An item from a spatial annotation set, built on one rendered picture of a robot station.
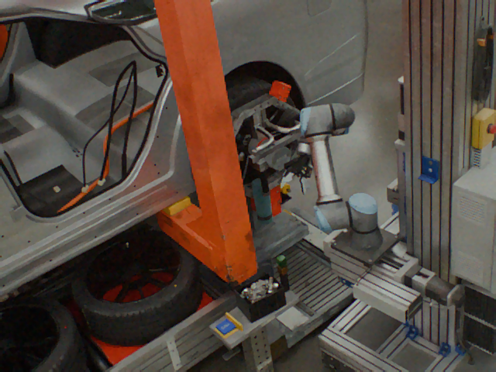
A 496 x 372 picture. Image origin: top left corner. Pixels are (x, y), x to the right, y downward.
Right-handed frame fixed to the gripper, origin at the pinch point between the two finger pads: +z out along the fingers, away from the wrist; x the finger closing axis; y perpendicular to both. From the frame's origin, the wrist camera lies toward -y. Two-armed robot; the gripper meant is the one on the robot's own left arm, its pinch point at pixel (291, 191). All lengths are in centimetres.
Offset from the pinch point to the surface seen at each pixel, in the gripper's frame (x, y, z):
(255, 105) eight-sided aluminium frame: -19.6, -22.7, -38.1
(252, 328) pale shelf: -15, 17, 67
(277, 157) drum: -2.6, -16.3, -15.5
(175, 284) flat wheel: -36, -25, 60
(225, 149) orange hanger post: -57, 23, -8
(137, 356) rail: -53, -13, 95
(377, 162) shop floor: 132, -90, -41
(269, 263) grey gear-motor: 13.1, -20.4, 39.2
